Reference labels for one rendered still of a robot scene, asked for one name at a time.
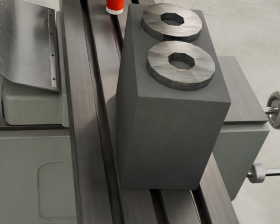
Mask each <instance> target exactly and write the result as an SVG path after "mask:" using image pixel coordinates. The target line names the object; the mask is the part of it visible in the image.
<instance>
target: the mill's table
mask: <svg viewBox="0 0 280 224"><path fill-rule="evenodd" d="M106 2H107V0H59V7H60V23H61V34H62V45H63V56H64V72H65V83H66V93H67V105H68V120H69V131H70V142H71V153H72V169H73V179H74V191H75V202H76V217H77V224H240V223H239V221H238V218H237V216H236V213H235V210H234V208H233V205H232V203H231V200H230V197H229V195H228V192H227V189H226V187H225V184H224V181H223V179H222V176H221V174H220V171H219V169H218V166H217V163H216V160H215V158H214V155H213V153H211V155H210V158H209V160H208V163H207V166H206V168H205V171H204V173H203V175H202V178H201V180H200V183H199V186H198V188H197V189H196V190H172V189H146V188H121V187H120V175H119V151H118V127H117V104H116V88H117V82H118V75H119V69H120V60H121V54H122V48H123V41H124V33H125V26H126V20H127V13H128V6H129V4H130V3H132V4H145V5H153V4H156V3H155V1H154V0H124V8H123V12H122V13H121V14H119V15H113V14H110V13H108V12H107V11H106Z"/></svg>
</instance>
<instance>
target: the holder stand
mask: <svg viewBox="0 0 280 224"><path fill-rule="evenodd" d="M116 104H117V127H118V151H119V175H120V187H121V188H146V189H172V190H196V189H197V188H198V186H199V183H200V180H201V178H202V175H203V173H204V171H205V168H206V166H207V163H208V160H209V158H210V155H211V153H212V151H213V148H214V146H215V143H216V140H217V138H218V135H219V133H220V131H221V128H222V126H223V123H224V120H225V118H226V115H227V113H228V111H229V108H230V106H231V99H230V96H229V93H228V89H227V86H226V83H225V80H224V77H223V74H222V71H221V68H220V64H219V61H218V59H217V55H216V52H215V49H214V46H213V43H212V39H211V37H210V33H209V30H208V27H207V24H206V21H205V18H204V15H203V11H201V10H195V9H188V8H185V7H183V6H180V5H176V4H170V3H157V4H153V5H145V4H132V3H130V4H129V6H128V13H127V20H126V26H125V33H124V41H123V48H122V54H121V60H120V69H119V75H118V82H117V88H116Z"/></svg>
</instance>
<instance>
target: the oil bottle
mask: <svg viewBox="0 0 280 224"><path fill-rule="evenodd" d="M123 8H124V0H107V2H106V11H107V12H108V13H110V14H113V15H119V14H121V13H122V12H123Z"/></svg>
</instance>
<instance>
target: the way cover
mask: <svg viewBox="0 0 280 224"><path fill-rule="evenodd" d="M2 4H3V5H2ZM7 7H8V8H7ZM48 9H49V10H48ZM47 23H48V24H47ZM43 25H44V26H43ZM31 31H32V32H31ZM52 34H53V35H52ZM3 38H4V39H3ZM15 41H16V42H15ZM20 49H21V50H20ZM26 49H27V50H26ZM5 53H6V54H5ZM17 53H18V54H17ZM0 58H1V59H0V75H1V76H3V77H4V78H6V79H7V80H9V81H11V82H13V83H16V84H21V85H26V86H31V87H35V88H42V89H47V90H52V91H56V92H60V79H59V66H58V53H57V40H56V20H55V10H54V9H52V8H47V7H44V6H40V5H37V4H33V3H29V2H26V1H22V0H0ZM2 60H3V61H2ZM31 60H33V61H31ZM38 65H39V66H38ZM50 69H51V70H50ZM20 72H21V73H20ZM44 72H45V73H44ZM31 75H32V76H31ZM28 76H29V77H28ZM47 78H48V79H47Z"/></svg>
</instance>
